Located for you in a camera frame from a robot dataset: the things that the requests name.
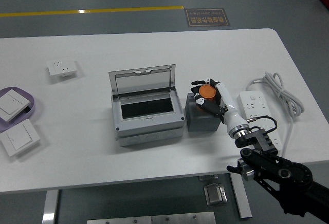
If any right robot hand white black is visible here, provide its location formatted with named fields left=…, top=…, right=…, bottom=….
left=190, top=78, right=249, bottom=135

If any orange cylinder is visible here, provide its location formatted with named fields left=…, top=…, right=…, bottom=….
left=199, top=85, right=217, bottom=103

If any grey electrical box clear lid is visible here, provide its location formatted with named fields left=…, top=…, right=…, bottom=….
left=108, top=64, right=186, bottom=147

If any grey cube with round hole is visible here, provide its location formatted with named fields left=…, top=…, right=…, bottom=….
left=185, top=92, right=223, bottom=133

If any metal floor outlet box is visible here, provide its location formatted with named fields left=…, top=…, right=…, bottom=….
left=204, top=182, right=228, bottom=206

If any white table leg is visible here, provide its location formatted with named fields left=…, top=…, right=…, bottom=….
left=42, top=190, right=59, bottom=224
left=229, top=173, right=252, bottom=219

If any brown floor sign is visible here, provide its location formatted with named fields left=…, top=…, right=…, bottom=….
left=185, top=8, right=231, bottom=27

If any yellow floor tape line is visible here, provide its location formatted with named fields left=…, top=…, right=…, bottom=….
left=0, top=5, right=185, bottom=18

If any purple tray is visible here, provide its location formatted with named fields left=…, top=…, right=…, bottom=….
left=0, top=87, right=36, bottom=133

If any white power cord with plug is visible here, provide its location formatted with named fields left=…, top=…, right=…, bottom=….
left=246, top=71, right=305, bottom=158

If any metal base plate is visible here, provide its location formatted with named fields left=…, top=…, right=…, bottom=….
left=151, top=211, right=216, bottom=224
left=86, top=215, right=152, bottom=224

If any white wall socket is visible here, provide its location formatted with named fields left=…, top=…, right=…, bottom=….
left=46, top=59, right=78, bottom=78

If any white wall switch panel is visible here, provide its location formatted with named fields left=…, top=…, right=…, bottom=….
left=0, top=119, right=41, bottom=157
left=0, top=89, right=30, bottom=122

